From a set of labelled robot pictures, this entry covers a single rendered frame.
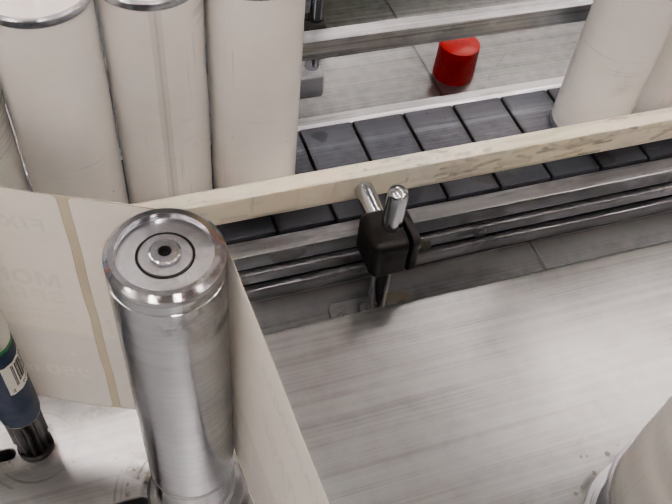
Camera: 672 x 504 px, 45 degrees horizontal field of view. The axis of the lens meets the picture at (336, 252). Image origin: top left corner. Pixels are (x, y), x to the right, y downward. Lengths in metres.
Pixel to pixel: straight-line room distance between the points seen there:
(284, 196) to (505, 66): 0.31
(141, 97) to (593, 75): 0.29
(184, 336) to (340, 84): 0.45
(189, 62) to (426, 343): 0.20
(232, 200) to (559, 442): 0.22
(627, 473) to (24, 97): 0.33
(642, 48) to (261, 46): 0.25
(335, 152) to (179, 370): 0.30
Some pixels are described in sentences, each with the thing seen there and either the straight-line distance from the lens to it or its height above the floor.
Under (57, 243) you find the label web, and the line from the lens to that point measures 0.30.
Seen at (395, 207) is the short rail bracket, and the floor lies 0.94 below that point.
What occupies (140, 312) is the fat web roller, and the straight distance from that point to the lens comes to 0.25.
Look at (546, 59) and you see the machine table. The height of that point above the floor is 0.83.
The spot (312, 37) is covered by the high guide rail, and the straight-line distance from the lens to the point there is 0.51.
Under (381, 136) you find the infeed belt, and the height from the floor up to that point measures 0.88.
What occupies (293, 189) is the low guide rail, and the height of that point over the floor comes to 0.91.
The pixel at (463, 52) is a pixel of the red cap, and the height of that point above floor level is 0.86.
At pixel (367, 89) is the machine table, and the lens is 0.68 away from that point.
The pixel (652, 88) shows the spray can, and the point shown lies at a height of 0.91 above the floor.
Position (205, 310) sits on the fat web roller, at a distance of 0.26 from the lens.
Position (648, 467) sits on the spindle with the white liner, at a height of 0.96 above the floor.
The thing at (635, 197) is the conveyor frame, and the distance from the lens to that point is 0.62.
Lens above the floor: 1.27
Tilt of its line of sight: 51 degrees down
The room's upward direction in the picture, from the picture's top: 7 degrees clockwise
